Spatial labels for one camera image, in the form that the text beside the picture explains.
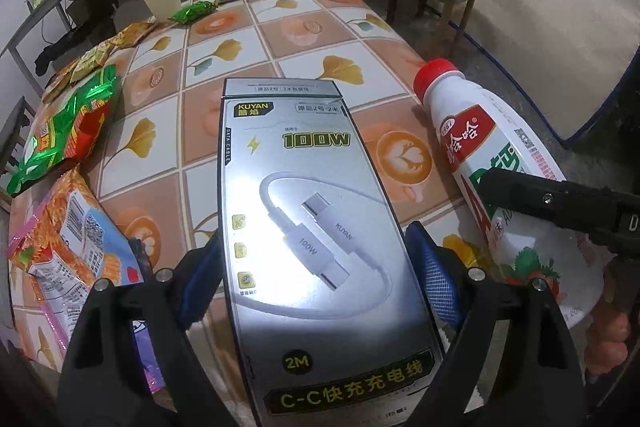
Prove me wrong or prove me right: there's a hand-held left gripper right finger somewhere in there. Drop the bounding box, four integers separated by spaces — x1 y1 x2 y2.
405 221 586 427

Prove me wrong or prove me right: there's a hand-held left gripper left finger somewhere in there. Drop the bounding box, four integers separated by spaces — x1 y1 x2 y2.
57 227 228 427

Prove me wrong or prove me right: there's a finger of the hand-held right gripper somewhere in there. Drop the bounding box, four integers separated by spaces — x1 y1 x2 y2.
477 169 621 235

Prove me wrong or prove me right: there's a white bottle red cap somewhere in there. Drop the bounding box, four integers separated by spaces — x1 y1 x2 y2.
412 58 606 318

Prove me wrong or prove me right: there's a silver cable box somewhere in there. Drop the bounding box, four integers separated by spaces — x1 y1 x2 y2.
216 78 451 427

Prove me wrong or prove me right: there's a person's right hand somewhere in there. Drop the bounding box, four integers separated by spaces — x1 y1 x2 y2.
585 257 632 375

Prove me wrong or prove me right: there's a purple plastic packet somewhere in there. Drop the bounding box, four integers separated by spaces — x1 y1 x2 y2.
132 322 167 400

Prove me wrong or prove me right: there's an orange snack bag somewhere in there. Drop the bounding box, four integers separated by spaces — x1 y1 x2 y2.
7 167 146 365

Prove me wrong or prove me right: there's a pale sheet with blue edge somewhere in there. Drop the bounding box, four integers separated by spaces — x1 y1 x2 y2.
465 0 640 142

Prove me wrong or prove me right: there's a large green red snack bag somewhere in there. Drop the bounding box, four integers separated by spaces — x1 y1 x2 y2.
5 64 121 198

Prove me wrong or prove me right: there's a yellow snack packet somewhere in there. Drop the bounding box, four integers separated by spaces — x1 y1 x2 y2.
107 21 158 50
70 44 118 82

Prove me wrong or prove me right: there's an orange patterned tablecloth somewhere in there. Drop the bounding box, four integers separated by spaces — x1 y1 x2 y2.
7 0 608 427

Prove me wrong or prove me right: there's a small green snack packet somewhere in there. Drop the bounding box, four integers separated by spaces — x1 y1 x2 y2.
167 0 218 25

